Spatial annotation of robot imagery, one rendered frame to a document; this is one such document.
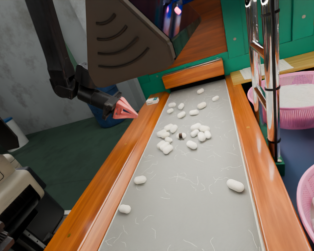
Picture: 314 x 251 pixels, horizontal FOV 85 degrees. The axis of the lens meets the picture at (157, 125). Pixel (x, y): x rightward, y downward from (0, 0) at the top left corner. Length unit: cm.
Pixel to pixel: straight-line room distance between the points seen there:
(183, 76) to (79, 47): 274
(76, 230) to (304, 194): 45
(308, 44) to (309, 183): 71
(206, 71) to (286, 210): 68
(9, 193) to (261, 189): 76
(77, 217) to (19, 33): 383
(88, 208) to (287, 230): 40
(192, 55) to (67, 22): 280
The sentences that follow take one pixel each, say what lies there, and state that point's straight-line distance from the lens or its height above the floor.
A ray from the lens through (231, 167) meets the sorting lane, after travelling 46.
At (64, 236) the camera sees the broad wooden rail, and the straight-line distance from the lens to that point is 49.
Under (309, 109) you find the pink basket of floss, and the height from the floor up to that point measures 76.
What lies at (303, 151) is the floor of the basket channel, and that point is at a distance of 60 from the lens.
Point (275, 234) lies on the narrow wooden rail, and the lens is 34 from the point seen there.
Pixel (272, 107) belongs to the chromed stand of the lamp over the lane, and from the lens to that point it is 42.
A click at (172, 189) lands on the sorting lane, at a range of 44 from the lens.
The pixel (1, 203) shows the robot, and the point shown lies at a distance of 80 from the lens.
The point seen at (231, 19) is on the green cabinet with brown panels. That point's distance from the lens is 92.
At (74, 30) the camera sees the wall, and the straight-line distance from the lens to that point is 347.
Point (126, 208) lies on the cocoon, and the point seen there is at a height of 76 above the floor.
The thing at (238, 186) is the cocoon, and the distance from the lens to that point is 40.
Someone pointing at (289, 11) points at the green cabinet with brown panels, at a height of 95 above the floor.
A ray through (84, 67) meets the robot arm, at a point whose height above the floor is 105.
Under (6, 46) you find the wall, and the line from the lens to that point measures 443.
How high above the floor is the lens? 107
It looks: 27 degrees down
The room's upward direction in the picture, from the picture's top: 22 degrees counter-clockwise
